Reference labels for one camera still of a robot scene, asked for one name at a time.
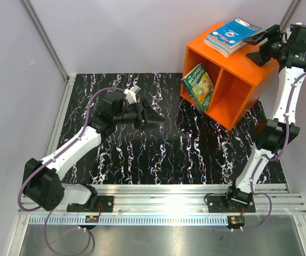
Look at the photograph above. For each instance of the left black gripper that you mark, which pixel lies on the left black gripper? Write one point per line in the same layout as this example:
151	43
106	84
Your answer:
148	114

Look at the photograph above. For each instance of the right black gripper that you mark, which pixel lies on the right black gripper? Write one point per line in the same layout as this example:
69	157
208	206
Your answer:
268	33

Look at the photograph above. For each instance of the blue red-edged book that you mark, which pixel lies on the blue red-edged book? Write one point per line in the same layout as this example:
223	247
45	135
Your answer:
229	38

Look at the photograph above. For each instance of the dark green 104-Storey Treehouse book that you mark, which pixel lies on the dark green 104-Storey Treehouse book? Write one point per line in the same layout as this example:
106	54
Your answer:
200	87

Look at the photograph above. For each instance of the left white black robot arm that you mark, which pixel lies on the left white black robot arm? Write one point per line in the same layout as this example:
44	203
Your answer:
42	179

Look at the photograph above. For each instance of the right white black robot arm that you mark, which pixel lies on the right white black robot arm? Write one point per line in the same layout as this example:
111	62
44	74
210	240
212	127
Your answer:
272	136

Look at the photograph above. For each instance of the orange two-compartment shelf box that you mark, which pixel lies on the orange two-compartment shelf box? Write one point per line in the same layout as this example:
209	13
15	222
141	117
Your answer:
238	82

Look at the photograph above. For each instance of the black marble pattern mat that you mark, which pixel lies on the black marble pattern mat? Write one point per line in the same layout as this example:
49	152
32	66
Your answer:
188	148

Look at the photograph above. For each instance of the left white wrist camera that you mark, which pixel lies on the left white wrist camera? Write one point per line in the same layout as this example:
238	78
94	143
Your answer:
131	95

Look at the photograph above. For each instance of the right aluminium corner post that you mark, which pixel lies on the right aluminium corner post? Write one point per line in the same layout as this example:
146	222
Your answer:
291	10

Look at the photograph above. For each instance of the aluminium corner post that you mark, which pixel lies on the aluminium corner post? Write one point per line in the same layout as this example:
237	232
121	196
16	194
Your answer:
30	10
291	10

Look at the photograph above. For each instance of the left aluminium corner post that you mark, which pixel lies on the left aluminium corner post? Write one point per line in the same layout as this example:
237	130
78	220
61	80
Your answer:
30	10

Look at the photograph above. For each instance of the aluminium front rail frame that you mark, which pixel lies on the aluminium front rail frame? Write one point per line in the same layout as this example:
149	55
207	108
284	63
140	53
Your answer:
278	227

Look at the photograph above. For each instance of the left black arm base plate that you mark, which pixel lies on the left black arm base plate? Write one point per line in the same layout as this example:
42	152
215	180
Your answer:
105	204

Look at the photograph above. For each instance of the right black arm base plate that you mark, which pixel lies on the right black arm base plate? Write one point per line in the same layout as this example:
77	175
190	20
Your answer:
219	204

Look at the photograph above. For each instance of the white slotted cable duct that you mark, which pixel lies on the white slotted cable duct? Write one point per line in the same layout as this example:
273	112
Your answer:
129	220

